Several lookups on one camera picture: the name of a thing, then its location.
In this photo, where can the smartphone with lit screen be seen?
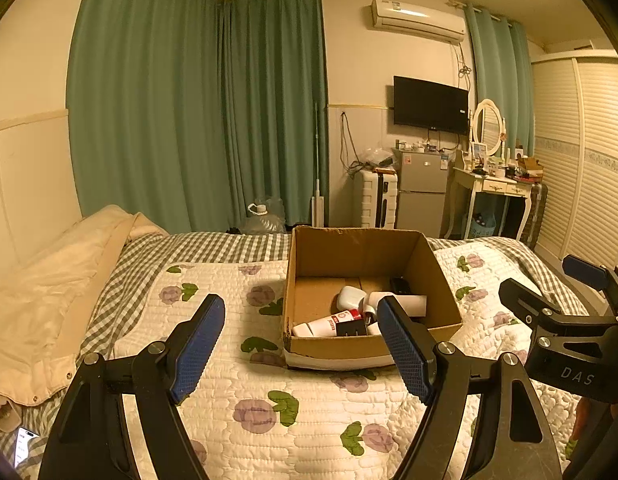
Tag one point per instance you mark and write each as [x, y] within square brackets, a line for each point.
[26, 446]

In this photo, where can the white plastic bottle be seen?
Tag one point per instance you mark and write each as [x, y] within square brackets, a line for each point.
[411, 305]

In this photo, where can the small brown cardboard box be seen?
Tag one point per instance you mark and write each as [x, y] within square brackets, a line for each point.
[530, 166]

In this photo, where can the blue plastic basket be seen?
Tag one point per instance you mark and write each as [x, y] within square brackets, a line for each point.
[481, 225]

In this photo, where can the cream duvet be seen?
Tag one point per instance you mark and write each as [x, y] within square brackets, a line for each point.
[44, 300]

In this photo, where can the small photo frame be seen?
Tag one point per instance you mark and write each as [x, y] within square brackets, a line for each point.
[479, 150]

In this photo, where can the person's right hand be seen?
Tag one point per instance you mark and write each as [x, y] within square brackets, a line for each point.
[584, 417]

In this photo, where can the white oval mirror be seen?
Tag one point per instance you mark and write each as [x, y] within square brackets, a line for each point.
[488, 127]

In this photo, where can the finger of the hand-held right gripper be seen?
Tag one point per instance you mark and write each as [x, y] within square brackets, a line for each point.
[586, 271]
[526, 300]

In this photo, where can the black wall television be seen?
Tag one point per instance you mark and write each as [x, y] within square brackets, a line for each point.
[429, 105]

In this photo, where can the narrow light green curtain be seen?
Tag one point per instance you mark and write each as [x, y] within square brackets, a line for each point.
[499, 75]

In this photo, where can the white floral quilt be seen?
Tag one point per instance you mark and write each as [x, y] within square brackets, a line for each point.
[269, 440]

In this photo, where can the clear plastic bag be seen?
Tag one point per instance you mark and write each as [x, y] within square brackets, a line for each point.
[376, 159]

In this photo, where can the white air conditioner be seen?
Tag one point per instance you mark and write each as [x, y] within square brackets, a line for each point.
[419, 20]

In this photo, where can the clear water jug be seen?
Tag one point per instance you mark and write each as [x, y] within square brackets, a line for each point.
[266, 217]

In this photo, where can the white ribbed suitcase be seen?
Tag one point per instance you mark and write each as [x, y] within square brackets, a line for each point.
[376, 200]

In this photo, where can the white flat mop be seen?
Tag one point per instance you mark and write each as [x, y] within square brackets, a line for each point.
[318, 180]

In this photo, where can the small black box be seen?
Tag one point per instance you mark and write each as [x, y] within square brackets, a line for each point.
[351, 330]

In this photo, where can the wide green curtain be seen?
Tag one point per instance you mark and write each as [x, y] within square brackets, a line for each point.
[144, 100]

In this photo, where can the white dressing table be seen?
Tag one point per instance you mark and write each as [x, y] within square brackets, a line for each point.
[494, 185]

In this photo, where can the silver small fridge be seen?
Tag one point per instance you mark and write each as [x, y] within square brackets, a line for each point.
[421, 190]

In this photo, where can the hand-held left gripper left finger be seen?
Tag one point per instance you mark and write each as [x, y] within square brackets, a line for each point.
[199, 350]

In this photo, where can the white tube with red label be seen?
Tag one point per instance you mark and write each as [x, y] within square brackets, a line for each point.
[324, 326]

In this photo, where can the cream headboard panel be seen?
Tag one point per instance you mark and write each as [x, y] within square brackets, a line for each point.
[34, 180]

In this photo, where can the green window curtain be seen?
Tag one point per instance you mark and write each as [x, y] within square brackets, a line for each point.
[274, 105]

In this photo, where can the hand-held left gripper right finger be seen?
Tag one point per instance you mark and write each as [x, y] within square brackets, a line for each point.
[404, 350]

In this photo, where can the small white case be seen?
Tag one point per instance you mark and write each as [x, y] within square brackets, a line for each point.
[350, 297]

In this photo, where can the grey checked bed sheet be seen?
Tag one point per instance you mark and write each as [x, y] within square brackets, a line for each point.
[139, 265]

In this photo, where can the cream slatted wardrobe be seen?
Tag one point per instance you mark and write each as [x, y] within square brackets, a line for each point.
[579, 170]

